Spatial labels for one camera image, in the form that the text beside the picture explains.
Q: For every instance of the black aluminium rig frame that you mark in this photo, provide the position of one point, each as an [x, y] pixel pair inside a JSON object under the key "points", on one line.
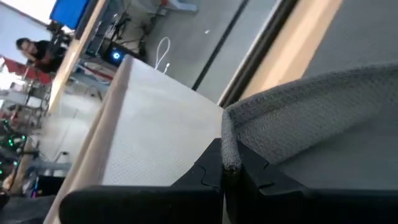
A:
{"points": [[258, 53]]}

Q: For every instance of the wooden top work table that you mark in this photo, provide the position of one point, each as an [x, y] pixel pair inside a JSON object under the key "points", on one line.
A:
{"points": [[70, 65]]}

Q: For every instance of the red cloth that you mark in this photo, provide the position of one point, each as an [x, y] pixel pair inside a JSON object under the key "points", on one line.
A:
{"points": [[31, 73]]}

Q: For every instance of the dark grey towel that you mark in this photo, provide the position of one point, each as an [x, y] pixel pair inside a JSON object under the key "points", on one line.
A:
{"points": [[311, 118]]}

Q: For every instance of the black computer with blue light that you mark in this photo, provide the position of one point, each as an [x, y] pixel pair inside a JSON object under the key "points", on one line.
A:
{"points": [[116, 56]]}

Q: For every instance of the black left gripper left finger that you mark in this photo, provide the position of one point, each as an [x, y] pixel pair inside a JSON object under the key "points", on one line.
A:
{"points": [[140, 205]]}

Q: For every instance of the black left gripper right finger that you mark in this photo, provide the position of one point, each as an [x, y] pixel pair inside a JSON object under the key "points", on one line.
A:
{"points": [[311, 208]]}

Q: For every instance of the blue board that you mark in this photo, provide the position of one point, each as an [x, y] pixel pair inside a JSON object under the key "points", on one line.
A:
{"points": [[70, 12]]}

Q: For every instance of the person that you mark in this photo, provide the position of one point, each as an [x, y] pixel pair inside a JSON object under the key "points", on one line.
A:
{"points": [[43, 54]]}

